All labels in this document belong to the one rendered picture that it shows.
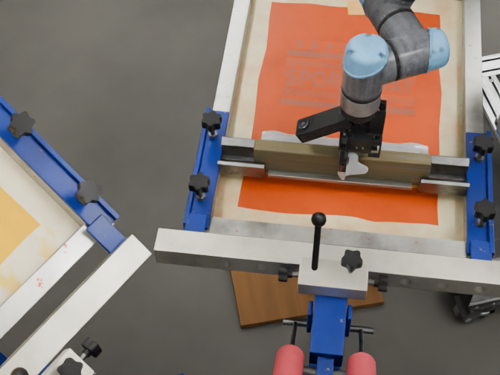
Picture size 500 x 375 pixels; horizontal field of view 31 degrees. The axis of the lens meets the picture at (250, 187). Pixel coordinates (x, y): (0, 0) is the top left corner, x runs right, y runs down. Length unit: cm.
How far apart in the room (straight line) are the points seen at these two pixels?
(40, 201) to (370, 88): 62
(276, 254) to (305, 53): 61
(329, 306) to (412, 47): 48
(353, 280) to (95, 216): 47
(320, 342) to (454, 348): 123
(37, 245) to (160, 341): 120
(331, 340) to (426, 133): 59
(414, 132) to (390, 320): 96
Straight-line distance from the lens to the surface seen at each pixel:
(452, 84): 208
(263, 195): 186
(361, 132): 172
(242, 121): 198
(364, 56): 155
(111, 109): 330
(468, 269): 170
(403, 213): 185
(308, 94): 203
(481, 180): 187
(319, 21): 219
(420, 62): 161
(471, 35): 215
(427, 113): 202
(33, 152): 161
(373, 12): 169
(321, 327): 161
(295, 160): 181
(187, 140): 317
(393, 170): 182
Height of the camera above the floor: 249
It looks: 55 degrees down
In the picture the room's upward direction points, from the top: 2 degrees counter-clockwise
